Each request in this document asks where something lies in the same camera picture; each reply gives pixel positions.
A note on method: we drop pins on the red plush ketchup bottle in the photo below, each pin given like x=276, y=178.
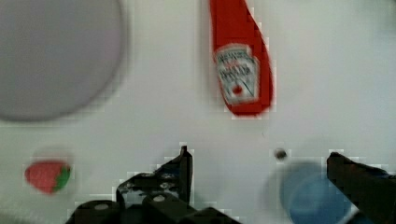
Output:
x=241, y=58

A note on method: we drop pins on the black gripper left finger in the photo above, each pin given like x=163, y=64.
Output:
x=160, y=197

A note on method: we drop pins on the blue cup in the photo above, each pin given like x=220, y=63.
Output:
x=308, y=197

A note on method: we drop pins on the lilac oval plate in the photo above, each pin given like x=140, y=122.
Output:
x=57, y=56

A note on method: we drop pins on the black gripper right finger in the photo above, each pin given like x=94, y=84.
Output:
x=372, y=190

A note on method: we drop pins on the strawberry toy near bowl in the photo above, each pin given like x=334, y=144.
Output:
x=48, y=176

